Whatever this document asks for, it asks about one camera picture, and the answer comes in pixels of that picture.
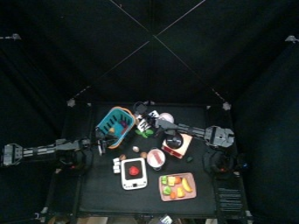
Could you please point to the white tray with red item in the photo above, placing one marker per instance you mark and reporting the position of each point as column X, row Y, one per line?
column 133, row 173

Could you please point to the black round toy pan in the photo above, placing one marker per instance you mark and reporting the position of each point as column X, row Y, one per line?
column 140, row 107

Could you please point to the orange toy carrot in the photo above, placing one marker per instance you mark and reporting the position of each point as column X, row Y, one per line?
column 172, row 195

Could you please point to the black toy pot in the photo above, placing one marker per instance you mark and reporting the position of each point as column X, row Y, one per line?
column 173, row 141

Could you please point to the purple toy in basket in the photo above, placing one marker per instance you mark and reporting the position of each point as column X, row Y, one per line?
column 123, row 124

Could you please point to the yellow toy banana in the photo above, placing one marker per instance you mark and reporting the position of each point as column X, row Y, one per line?
column 187, row 185

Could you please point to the white knife block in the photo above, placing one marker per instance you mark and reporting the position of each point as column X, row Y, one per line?
column 143, row 126

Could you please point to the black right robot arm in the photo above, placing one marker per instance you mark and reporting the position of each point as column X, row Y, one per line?
column 188, row 129

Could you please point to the yellow toy pepper piece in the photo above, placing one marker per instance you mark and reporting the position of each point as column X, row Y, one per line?
column 180, row 192

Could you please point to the green leafy toy vegetable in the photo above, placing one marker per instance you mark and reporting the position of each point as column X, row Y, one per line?
column 144, row 133

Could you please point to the green toy lime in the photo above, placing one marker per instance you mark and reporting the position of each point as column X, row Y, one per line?
column 167, row 190

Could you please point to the teal basket with orange rim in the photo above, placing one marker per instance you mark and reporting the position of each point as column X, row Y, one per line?
column 115, row 126

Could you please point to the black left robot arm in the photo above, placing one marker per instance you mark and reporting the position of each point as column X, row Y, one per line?
column 43, row 150

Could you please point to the yellow toy corn piece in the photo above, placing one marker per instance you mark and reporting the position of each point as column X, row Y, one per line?
column 171, row 181

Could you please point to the yellow toy in basket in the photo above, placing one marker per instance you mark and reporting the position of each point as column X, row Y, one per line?
column 111, row 130

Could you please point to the white cube block stack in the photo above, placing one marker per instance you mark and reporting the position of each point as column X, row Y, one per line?
column 116, row 165

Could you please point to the pale pink round toy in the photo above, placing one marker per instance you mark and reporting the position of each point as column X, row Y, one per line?
column 167, row 117

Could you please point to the white toy egg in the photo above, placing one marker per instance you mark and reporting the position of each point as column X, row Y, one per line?
column 135, row 149

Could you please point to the pink plastic tray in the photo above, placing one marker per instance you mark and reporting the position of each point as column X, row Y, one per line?
column 177, row 187

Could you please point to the grey frame corner bracket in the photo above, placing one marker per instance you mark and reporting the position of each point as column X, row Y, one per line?
column 291, row 38
column 15, row 36
column 71, row 102
column 225, row 105

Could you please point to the green toy vegetable piece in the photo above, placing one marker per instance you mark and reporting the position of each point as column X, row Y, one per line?
column 164, row 179

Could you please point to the red and cream toy stove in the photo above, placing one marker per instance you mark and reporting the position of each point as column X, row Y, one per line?
column 183, row 147

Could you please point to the orange toy food piece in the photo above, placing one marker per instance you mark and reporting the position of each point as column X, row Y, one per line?
column 177, row 180

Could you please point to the brown toy egg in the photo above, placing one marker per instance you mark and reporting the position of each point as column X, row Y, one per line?
column 144, row 155
column 123, row 157

